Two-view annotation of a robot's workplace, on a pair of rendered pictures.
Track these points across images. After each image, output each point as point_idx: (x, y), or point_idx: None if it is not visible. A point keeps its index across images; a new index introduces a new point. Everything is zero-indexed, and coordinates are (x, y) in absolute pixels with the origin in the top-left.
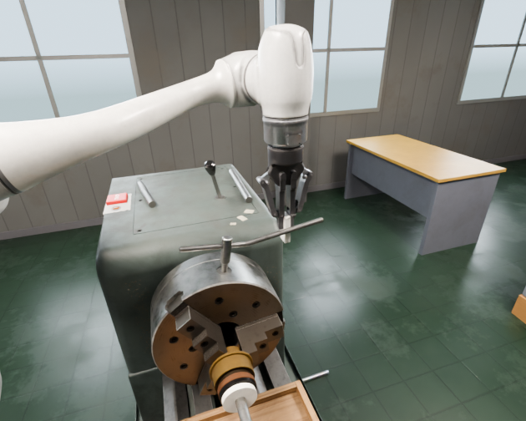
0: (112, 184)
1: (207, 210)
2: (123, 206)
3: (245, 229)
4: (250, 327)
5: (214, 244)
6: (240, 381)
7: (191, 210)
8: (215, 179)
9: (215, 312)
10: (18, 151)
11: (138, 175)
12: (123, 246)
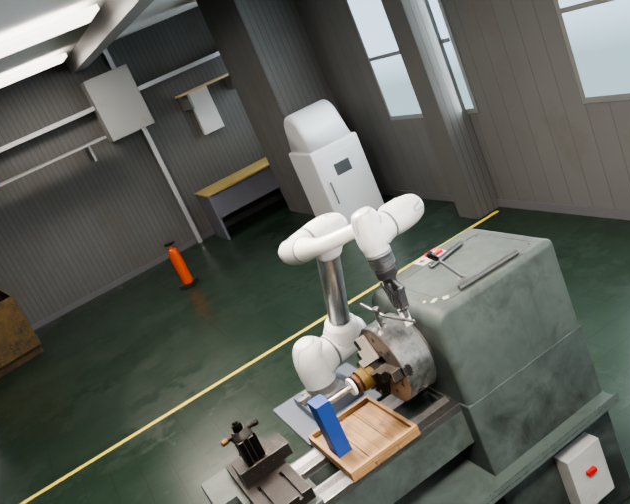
0: (458, 235)
1: (437, 285)
2: (425, 261)
3: (423, 309)
4: (387, 366)
5: (372, 308)
6: (350, 378)
7: (434, 281)
8: (442, 263)
9: (374, 346)
10: (298, 251)
11: (481, 231)
12: (382, 291)
